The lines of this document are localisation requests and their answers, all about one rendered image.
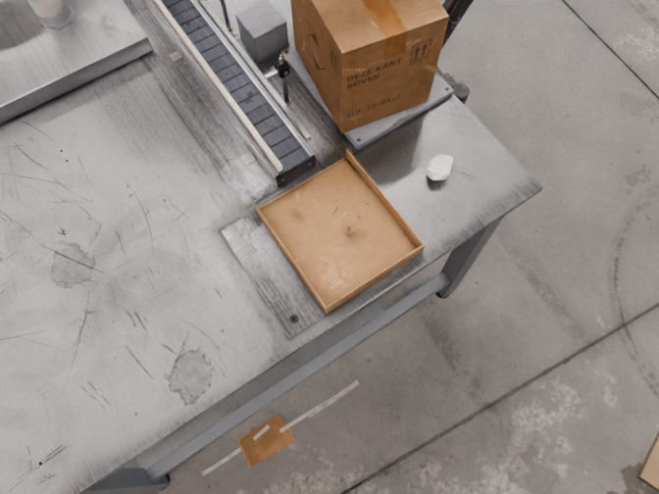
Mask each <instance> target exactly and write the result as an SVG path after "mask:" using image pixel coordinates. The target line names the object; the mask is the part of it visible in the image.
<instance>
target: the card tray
mask: <svg viewBox="0 0 659 494"><path fill-rule="evenodd" d="M253 206H254V209H255V212H256V213H257V215H258V216H259V217H260V219H261V220H262V222H263V223H264V225H265V226H266V228H267V229H268V231H269V232H270V233H271V235H272V236H273V238H274V239H275V241H276V242H277V244H278V245H279V247H280V249H281V250H282V251H283V253H284V254H285V256H286V257H287V259H288V260H289V261H290V262H291V264H292V265H293V266H294V268H295V269H296V271H297V272H298V274H299V275H300V277H301V278H302V280H303V281H304V283H305V284H306V285H307V287H308V288H309V290H310V291H311V293H312V294H313V296H314V297H315V299H316V300H317V302H318V303H319V304H320V306H321V307H322V309H323V310H324V312H325V313H326V314H327V313H329V312H330V311H332V310H333V309H335V308H336V307H338V306H340V305H341V304H343V303H344V302H346V301H347V300H349V299H350V298H352V297H353V296H355V295H356V294H358V293H360V292H361V291H363V290H364V289H366V288H367V287H369V286H370V285H372V284H373V283H375V282H377V281H378V280H380V279H381V278H383V277H384V276H386V275H387V274H389V273H390V272H392V271H394V270H396V269H397V268H399V267H400V266H402V265H403V264H405V263H406V262H408V261H409V260H411V259H412V258H414V257H416V256H417V255H419V254H420V253H422V252H423V250H424V248H425V245H426V244H425V243H424V242H423V241H422V239H421V238H420V237H419V236H418V234H417V233H416V232H415V231H414V230H413V228H412V227H411V226H410V225H409V224H408V223H407V222H406V221H405V219H404V218H403V217H402V216H401V214H400V213H399V212H398V211H397V209H396V208H395V207H394V206H393V205H392V203H391V202H390V201H389V200H388V198H387V197H386V196H385V195H384V193H383V192H382V191H381V190H380V188H379V187H378V186H377V184H376V183H375V182H374V181H373V179H372V178H371V177H370V176H369V175H368V173H367V172H366V171H365V170H364V168H363V167H362V166H361V165H360V163H359V162H358V161H357V160H356V158H355V157H354V156H353V155H352V153H351V152H350V151H349V150H348V149H346V157H345V158H344V159H342V160H340V161H339V162H337V163H335V164H333V165H332V166H330V167H328V168H326V169H325V170H323V171H321V172H320V173H317V174H315V175H314V176H312V177H310V178H309V179H307V180H305V181H303V182H302V183H300V184H298V185H296V186H295V187H293V188H291V189H290V190H288V191H286V192H284V193H283V194H281V195H280V196H278V197H277V198H275V199H273V200H272V201H270V202H268V203H266V204H265V205H263V206H261V207H260V208H258V207H257V206H256V204H255V203H254V202H253Z"/></svg>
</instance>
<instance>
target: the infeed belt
mask: <svg viewBox="0 0 659 494"><path fill-rule="evenodd" d="M161 1H162V3H163V4H164V6H165V7H166V8H167V10H168V11H169V12H170V14H171V15H172V16H173V18H174V19H175V20H176V22H177V24H178V25H179V26H180V28H181V29H182V30H183V32H184V33H185V34H186V36H187V37H188V38H189V40H190V41H191V43H192V44H193V45H194V47H195V48H196V49H197V51H198V52H199V53H200V55H201V56H202V57H203V59H204V60H205V62H206V63H207V64H208V66H209V67H210V68H211V70H212V71H213V72H214V74H215V75H216V76H217V78H218V79H219V80H220V82H221V83H222V85H223V86H224V87H225V89H226V90H227V91H228V93H229V94H230V96H231V97H232V98H233V100H234V101H235V103H236V104H237V105H238V107H239V108H240V109H241V111H242V112H243V113H244V115H245V116H246V117H247V119H248V120H249V121H250V122H251V123H252V125H253V126H254V127H255V129H256V130H257V131H258V133H259V134H260V135H261V137H262V138H263V140H264V141H265V142H266V144H267V145H268V146H269V148H270V149H271V150H272V152H273V153H274V154H275V156H276V157H277V159H278V160H279V162H280V163H281V164H282V171H280V172H278V170H277V169H276V168H275V166H274V165H273V164H272V165H273V166H274V168H275V169H276V170H277V172H278V173H279V174H280V175H282V174H284V173H286V172H288V171H290V170H292V169H293V168H295V167H297V166H299V165H300V164H302V163H304V162H306V161H307V160H309V159H311V157H310V156H309V154H308V153H307V152H306V150H305V149H304V148H303V147H302V145H301V144H300V143H299V141H298V140H297V139H296V137H295V136H294V135H293V134H292V132H291V131H290V130H289V128H288V127H287V126H286V124H284V122H283V121H282V119H281V118H280V117H279V115H278V114H277V112H276V111H275V110H274V109H273V107H272V106H271V105H270V103H269V102H268V101H267V99H266V98H265V97H264V95H263V94H262V93H261V92H260V90H259V89H258V88H257V86H256V85H255V84H254V82H252V80H251V79H250V77H249V76H248V75H247V73H246V72H245V71H244V69H243V68H242V67H241V66H240V64H239V63H238V62H237V61H236V60H235V59H234V57H233V56H232V55H231V53H230V51H229V50H228V49H227V47H226V46H225V44H224V43H223V42H222V41H221V39H220V38H219V37H218V35H217V34H216V33H215V32H214V31H213V30H212V28H211V27H210V26H209V25H208V23H207V22H206V21H205V19H204V18H203V17H202V16H201V14H200V13H199V12H198V10H197V9H196V8H195V6H194V5H193V4H192V2H191V1H190V0H161Z"/></svg>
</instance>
